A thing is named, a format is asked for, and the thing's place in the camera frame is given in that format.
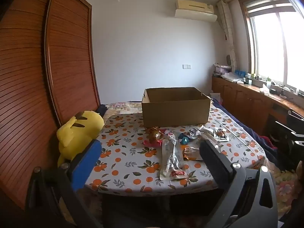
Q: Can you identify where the pale patterned curtain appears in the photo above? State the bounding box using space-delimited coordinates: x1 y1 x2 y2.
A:
217 0 238 70

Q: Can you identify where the pile of small boxes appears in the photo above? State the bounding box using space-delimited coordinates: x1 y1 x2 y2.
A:
213 64 232 74

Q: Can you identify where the cardboard box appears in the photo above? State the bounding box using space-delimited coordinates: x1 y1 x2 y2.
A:
142 87 211 128

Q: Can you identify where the wall air conditioner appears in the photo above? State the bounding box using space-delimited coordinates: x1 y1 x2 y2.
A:
174 0 218 22

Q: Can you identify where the wood-framed window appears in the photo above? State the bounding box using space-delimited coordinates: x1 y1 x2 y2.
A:
239 0 304 93

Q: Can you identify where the long wooden cabinet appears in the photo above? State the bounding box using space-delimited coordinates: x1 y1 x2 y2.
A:
211 75 304 139

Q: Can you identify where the brown wooden wardrobe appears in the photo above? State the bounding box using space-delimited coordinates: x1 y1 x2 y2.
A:
0 0 101 209

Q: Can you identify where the person's right hand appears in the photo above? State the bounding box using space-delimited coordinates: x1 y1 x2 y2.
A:
295 160 304 190

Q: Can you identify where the red cloth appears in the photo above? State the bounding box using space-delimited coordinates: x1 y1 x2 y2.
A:
260 135 277 149

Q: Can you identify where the floral bedsheet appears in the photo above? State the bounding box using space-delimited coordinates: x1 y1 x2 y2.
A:
104 101 300 221

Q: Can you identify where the pink snack packet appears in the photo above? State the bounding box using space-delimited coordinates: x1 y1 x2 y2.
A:
142 140 164 148

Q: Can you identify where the small orange snack packet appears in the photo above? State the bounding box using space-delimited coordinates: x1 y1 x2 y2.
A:
182 146 203 161

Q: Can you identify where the long silver snack packet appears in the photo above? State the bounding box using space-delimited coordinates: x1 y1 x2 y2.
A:
160 132 187 181

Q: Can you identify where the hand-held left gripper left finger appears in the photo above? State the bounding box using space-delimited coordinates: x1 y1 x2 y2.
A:
25 139 102 228

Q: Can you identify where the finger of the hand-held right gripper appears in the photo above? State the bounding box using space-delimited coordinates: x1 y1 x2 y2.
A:
288 109 304 121
275 121 304 136

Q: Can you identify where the dark blue blanket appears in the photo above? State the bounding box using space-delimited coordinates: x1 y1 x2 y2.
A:
210 97 279 163

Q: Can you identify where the gold and red snack packet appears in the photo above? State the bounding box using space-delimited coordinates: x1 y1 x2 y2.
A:
147 127 165 143

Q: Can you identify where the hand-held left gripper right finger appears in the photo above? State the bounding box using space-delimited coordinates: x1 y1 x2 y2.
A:
199 139 278 228

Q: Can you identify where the yellow plush toy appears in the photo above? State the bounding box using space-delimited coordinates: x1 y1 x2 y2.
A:
56 110 105 168

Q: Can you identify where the clear plastic bag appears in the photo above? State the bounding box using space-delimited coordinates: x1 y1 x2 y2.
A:
222 72 245 83

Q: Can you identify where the white and brown snack packet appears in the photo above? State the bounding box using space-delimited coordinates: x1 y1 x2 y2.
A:
213 127 230 142

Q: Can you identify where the orange-print tablecloth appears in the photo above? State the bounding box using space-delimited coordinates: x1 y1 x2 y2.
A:
84 108 266 194

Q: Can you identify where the blue foil snack packet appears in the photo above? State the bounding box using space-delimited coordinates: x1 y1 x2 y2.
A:
178 128 202 145

